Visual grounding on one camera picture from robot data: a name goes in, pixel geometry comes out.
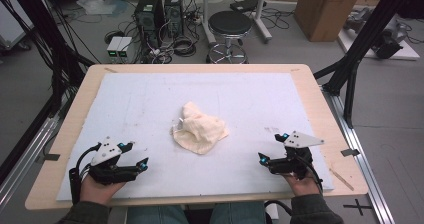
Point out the white foam mat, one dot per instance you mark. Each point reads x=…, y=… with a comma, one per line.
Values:
x=233, y=90

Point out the person's left hand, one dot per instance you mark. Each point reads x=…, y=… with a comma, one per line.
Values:
x=98, y=192

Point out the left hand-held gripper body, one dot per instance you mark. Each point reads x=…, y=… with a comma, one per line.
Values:
x=106, y=152

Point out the cream cloth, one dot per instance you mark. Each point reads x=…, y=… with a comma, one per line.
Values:
x=200, y=130

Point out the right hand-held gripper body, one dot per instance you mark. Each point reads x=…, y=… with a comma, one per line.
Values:
x=293, y=160

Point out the cardboard box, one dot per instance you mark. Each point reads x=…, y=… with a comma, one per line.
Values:
x=325, y=10

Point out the large black computer tower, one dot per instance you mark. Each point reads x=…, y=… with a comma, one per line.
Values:
x=148, y=15

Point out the slim black computer tower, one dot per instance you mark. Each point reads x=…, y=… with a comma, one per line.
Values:
x=174, y=12

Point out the white power supply box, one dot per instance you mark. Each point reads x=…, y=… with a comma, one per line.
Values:
x=114, y=45
x=125, y=46

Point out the person's leg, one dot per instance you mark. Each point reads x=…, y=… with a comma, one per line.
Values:
x=238, y=214
x=156, y=215

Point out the aluminium rail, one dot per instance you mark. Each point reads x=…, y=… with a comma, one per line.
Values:
x=360, y=140
x=26, y=160

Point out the black metal frame strut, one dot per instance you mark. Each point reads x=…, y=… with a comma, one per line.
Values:
x=363, y=40

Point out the person's left leg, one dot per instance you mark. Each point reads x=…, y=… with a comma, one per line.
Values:
x=156, y=215

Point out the person's right hand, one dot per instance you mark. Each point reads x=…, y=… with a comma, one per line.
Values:
x=303, y=185

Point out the black round stool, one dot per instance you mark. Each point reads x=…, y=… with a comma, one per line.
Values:
x=230, y=23

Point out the person's right leg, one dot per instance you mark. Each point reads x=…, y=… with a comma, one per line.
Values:
x=238, y=214

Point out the black tape cross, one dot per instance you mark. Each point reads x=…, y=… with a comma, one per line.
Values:
x=357, y=206

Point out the clear plastic sheet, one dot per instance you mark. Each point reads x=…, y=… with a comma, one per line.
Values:
x=95, y=5

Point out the white table leg frame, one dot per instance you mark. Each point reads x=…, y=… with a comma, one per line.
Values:
x=207, y=14
x=261, y=14

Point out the thin wooden stick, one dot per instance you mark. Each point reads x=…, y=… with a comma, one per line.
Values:
x=341, y=179

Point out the grey and black machine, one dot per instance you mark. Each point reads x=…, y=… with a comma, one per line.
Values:
x=388, y=40

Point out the black flat box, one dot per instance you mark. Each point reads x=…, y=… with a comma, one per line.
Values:
x=245, y=4

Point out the white floor board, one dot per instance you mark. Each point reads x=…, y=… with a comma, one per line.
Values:
x=408, y=52

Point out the black tape piece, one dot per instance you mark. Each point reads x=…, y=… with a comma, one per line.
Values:
x=51, y=157
x=350, y=152

